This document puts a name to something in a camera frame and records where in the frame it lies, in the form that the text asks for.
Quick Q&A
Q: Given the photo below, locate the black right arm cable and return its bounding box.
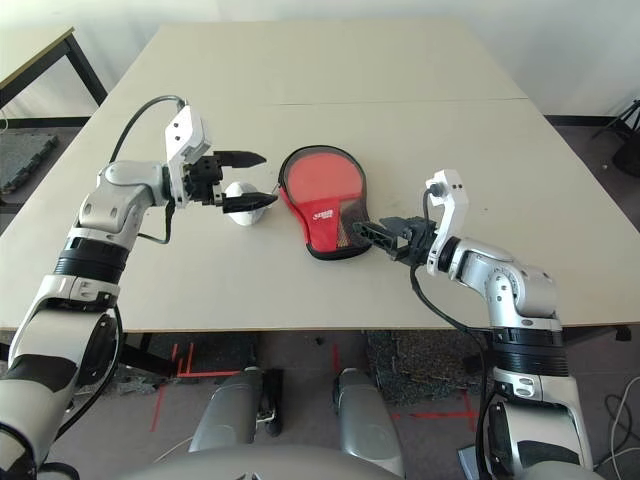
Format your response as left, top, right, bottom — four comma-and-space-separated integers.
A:
409, 182, 502, 480

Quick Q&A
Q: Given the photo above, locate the grey plush keychain toy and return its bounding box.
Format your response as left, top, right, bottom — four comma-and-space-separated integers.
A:
223, 180, 274, 228

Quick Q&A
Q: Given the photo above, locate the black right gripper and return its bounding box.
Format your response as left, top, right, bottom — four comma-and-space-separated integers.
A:
352, 215, 439, 265

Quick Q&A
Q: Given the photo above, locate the silver left robot leg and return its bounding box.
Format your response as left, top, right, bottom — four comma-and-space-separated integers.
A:
189, 367, 265, 454

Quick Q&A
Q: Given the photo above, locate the grey robot torso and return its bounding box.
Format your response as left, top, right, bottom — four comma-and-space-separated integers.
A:
119, 444, 405, 480

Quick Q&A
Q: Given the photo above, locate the speckled floor mat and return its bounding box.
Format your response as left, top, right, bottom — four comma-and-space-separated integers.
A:
114, 370, 167, 397
366, 329, 482, 407

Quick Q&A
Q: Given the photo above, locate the red black paddle case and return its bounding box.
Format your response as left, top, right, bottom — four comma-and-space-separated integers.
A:
276, 144, 374, 263

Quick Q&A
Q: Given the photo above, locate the black left robot foot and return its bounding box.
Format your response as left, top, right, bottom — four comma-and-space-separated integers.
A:
256, 368, 286, 438

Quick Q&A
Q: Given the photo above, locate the black-framed side table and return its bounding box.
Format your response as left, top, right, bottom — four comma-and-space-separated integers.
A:
0, 25, 109, 119

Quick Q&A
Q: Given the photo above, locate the silver right robot leg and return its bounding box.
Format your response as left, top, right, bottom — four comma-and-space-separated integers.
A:
333, 368, 407, 477

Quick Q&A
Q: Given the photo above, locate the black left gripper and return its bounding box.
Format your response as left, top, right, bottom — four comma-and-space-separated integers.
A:
182, 148, 280, 216

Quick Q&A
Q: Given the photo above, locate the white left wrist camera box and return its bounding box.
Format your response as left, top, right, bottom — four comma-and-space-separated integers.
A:
163, 102, 214, 209

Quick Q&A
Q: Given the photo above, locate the white floor cable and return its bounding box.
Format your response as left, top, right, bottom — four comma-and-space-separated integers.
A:
602, 374, 640, 467
152, 434, 197, 465

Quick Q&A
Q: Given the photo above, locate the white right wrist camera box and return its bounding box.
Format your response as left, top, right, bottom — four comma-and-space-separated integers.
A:
424, 169, 470, 274

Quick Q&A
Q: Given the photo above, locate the silver robot leg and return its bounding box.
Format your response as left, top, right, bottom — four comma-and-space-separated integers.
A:
333, 368, 407, 477
189, 367, 265, 454

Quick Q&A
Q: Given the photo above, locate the black tripod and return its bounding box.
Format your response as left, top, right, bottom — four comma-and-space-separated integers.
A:
592, 97, 640, 177

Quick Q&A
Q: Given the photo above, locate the grey foot pedal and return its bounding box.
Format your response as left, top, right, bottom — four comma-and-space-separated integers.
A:
457, 444, 490, 480

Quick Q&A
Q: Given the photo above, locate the black foam floor mat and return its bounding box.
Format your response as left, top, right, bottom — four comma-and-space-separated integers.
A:
0, 127, 62, 197

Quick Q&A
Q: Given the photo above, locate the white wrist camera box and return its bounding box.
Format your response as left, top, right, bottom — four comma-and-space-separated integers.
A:
424, 169, 470, 274
163, 102, 214, 209

